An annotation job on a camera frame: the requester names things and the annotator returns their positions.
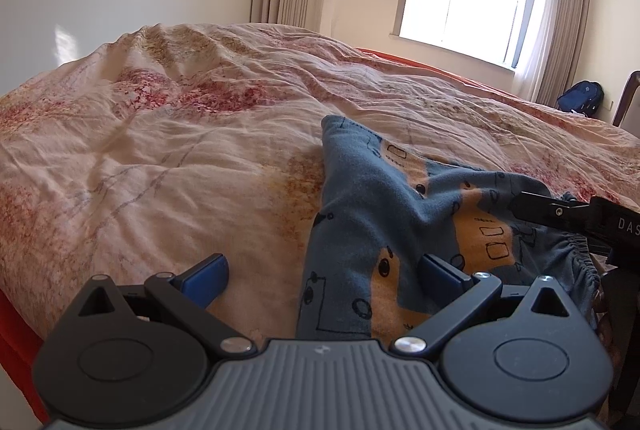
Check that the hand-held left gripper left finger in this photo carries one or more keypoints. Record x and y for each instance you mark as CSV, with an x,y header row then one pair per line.
x,y
207,277

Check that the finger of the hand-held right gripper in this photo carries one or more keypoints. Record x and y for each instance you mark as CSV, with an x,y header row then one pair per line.
x,y
550,211

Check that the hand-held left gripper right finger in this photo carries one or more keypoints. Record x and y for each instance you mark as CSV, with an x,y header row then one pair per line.
x,y
440,277

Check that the blue pants with orange print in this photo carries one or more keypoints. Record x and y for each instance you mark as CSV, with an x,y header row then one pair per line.
x,y
370,210

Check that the blue backpack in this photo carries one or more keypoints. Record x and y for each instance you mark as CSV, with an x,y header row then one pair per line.
x,y
580,97

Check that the floral beige quilt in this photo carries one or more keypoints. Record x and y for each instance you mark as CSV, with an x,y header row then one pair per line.
x,y
175,134

